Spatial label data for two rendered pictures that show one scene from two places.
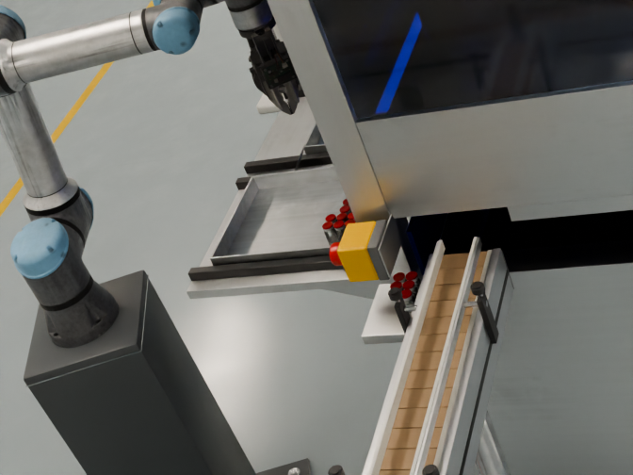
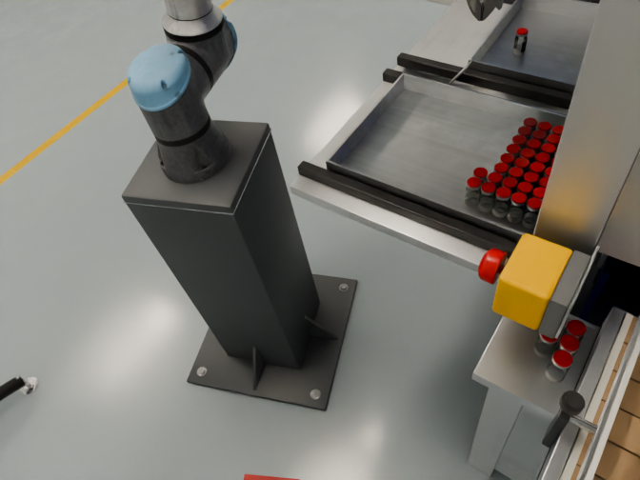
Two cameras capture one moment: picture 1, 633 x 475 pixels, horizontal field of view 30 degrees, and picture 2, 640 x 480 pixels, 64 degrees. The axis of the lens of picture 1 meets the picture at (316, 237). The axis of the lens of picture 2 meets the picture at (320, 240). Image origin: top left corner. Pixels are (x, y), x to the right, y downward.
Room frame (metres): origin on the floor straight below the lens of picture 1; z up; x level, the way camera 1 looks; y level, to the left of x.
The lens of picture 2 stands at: (1.27, 0.07, 1.51)
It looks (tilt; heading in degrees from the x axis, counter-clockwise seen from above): 52 degrees down; 15
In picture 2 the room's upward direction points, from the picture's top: 14 degrees counter-clockwise
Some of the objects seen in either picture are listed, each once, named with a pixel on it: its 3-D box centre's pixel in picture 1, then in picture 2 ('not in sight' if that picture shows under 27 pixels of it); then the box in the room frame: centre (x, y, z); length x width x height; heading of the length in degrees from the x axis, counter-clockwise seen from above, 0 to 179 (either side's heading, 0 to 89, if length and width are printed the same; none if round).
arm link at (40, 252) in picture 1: (49, 258); (169, 90); (2.05, 0.51, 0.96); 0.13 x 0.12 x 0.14; 166
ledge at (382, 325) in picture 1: (410, 311); (548, 361); (1.55, -0.10, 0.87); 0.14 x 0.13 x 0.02; 60
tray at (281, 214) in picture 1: (312, 214); (455, 150); (1.91, -0.01, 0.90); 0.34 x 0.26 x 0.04; 60
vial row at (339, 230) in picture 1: (352, 206); (508, 163); (1.87, -0.09, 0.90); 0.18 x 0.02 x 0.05; 150
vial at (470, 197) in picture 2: (331, 234); (472, 191); (1.81, -0.03, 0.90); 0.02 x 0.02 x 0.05
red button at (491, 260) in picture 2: (341, 253); (497, 268); (1.61, -0.03, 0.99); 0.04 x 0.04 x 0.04; 60
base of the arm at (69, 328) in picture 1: (74, 303); (189, 139); (2.04, 0.51, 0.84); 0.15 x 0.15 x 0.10
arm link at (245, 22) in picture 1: (252, 11); not in sight; (2.04, -0.06, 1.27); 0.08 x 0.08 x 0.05
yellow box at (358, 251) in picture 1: (366, 251); (537, 284); (1.59, -0.07, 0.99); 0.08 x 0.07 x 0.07; 60
